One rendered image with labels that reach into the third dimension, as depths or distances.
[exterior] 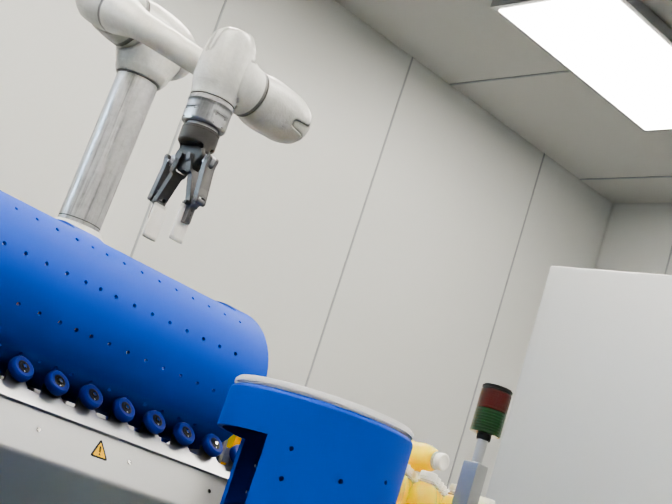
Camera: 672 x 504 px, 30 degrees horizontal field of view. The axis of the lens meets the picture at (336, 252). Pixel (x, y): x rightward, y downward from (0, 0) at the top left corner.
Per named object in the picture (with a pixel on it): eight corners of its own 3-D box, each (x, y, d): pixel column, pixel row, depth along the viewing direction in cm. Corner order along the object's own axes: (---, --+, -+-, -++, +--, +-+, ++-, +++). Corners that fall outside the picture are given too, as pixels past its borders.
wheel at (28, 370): (5, 355, 204) (13, 349, 203) (27, 364, 207) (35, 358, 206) (6, 378, 201) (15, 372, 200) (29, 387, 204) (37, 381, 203)
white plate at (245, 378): (337, 424, 205) (335, 431, 205) (202, 367, 190) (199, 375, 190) (451, 443, 183) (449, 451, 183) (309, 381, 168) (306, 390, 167)
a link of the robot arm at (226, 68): (211, 88, 235) (258, 120, 244) (237, 15, 239) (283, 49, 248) (174, 90, 243) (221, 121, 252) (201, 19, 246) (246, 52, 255)
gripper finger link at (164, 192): (183, 153, 238) (179, 151, 239) (150, 202, 239) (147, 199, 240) (197, 162, 241) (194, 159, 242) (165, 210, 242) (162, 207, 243)
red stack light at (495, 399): (470, 403, 253) (475, 385, 254) (487, 412, 258) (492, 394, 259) (495, 408, 249) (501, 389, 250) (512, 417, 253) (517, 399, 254)
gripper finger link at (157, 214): (156, 201, 239) (154, 201, 239) (144, 235, 237) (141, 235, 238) (167, 208, 241) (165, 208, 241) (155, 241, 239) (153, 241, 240)
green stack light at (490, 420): (463, 427, 252) (470, 404, 253) (480, 436, 257) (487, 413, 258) (488, 432, 248) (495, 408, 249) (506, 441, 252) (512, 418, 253)
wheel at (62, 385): (41, 370, 209) (49, 364, 208) (62, 378, 212) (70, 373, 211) (43, 392, 206) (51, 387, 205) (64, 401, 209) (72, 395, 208)
